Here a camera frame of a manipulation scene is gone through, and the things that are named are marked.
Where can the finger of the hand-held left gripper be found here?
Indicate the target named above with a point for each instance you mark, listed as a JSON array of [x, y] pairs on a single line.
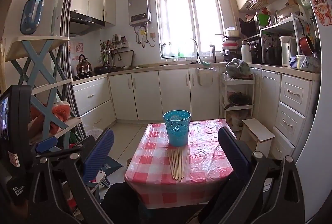
[[46, 143]]

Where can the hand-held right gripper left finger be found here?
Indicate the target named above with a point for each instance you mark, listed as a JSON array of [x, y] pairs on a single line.
[[99, 154]]

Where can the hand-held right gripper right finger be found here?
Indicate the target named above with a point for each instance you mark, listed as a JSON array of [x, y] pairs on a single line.
[[233, 152]]

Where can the bundle of wooden chopsticks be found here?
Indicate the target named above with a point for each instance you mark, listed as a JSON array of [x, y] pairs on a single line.
[[176, 164]]

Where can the blue perforated plastic bucket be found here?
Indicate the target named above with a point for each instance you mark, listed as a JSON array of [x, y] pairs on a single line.
[[176, 130]]

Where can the floral trash bin with bag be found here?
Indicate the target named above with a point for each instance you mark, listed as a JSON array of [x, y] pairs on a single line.
[[94, 133]]

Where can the orange plush toy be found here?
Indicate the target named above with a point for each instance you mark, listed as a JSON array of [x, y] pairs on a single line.
[[59, 115]]

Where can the white step stool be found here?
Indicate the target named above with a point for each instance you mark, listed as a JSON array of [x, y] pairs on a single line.
[[256, 130]]

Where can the person's dark trousers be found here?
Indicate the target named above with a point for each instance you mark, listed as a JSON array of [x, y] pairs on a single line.
[[119, 203]]

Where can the dark pan in cart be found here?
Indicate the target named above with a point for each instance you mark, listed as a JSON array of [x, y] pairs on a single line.
[[238, 99]]

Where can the red white checkered tablecloth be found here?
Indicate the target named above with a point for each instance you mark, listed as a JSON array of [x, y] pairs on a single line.
[[155, 161]]

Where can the white three-tier cart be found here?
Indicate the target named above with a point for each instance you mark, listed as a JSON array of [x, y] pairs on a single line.
[[237, 81]]

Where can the white base cabinets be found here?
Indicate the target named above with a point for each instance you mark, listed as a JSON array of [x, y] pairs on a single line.
[[145, 94]]

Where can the white hanging door bin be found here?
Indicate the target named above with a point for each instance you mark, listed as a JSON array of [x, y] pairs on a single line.
[[205, 77]]

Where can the steel whistling kettle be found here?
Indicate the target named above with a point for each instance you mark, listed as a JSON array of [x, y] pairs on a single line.
[[84, 65]]

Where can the green plastic bag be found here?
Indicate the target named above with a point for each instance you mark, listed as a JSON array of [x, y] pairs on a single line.
[[238, 68]]

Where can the black wok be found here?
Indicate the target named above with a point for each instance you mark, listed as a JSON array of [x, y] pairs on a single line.
[[101, 69]]

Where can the white refrigerator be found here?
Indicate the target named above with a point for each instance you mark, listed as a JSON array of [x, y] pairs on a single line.
[[321, 110]]

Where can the chrome sink faucet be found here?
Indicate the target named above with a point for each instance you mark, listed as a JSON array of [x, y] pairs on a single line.
[[198, 56]]

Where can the blue packaged tool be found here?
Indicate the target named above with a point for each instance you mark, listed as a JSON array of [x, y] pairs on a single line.
[[31, 16]]

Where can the white electric water pot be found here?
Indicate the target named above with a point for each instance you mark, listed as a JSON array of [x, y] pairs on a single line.
[[286, 50]]

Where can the black range hood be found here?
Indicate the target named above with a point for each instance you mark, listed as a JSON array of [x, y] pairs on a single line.
[[83, 23]]

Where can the black microwave oven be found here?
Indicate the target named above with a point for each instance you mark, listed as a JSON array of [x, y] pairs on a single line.
[[247, 28]]

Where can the red frying pan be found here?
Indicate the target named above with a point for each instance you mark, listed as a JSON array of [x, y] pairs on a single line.
[[306, 45]]

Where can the white appliance shelf rack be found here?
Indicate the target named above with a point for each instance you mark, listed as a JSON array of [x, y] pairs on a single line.
[[277, 25]]

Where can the white framed kitchen window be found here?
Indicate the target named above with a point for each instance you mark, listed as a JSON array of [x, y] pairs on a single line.
[[181, 19]]

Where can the cartoon tiger sticker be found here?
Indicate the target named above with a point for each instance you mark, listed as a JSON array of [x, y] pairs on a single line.
[[321, 7]]

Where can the white shelf with blue frame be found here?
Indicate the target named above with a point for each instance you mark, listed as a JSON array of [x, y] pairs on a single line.
[[36, 58]]

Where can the grey sliding door frame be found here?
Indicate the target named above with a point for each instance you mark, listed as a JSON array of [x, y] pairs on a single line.
[[68, 58]]

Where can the wall utensil rack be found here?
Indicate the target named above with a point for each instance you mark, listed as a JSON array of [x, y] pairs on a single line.
[[111, 49]]

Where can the grey wall water heater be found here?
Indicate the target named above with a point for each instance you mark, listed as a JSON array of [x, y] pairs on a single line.
[[138, 8]]

